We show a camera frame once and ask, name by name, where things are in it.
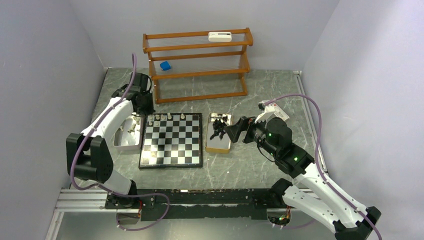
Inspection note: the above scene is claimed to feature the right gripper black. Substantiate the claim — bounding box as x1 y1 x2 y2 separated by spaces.
223 112 279 158

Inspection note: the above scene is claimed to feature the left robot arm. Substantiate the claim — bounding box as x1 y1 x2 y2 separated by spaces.
65 72 154 208

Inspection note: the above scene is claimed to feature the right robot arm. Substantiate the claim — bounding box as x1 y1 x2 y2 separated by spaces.
224 116 382 240

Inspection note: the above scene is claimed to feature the black chess pieces pile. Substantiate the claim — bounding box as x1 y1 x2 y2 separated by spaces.
209 115 229 140

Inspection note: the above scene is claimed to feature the black white chess board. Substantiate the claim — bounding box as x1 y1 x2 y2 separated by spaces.
138 113 203 170

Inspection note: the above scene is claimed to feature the gold metal tin tray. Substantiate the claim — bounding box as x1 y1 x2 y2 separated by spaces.
204 112 233 154

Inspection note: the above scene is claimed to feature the pink metal tin tray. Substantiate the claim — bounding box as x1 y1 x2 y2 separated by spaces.
113 114 145 151

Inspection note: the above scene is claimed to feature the blue block on shelf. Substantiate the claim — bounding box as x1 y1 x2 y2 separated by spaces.
159 61 172 71

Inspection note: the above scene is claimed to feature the wooden two-tier shelf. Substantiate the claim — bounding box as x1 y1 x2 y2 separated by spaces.
142 27 254 104

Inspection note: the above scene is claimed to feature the white box on shelf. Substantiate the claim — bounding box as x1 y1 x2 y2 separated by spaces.
208 31 233 43

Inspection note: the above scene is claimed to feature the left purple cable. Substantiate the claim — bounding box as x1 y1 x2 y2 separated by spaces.
69 52 171 232

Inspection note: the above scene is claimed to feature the purple cable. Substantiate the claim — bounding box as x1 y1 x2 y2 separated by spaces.
263 93 383 240
69 52 171 232

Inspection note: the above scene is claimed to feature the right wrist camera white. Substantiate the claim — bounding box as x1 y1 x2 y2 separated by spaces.
254 100 290 123

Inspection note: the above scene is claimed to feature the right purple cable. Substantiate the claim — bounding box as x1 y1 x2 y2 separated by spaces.
263 93 383 240

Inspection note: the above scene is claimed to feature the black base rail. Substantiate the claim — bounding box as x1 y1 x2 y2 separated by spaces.
104 188 287 221

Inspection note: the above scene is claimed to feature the aluminium frame rail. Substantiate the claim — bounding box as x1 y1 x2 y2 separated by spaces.
45 189 108 240

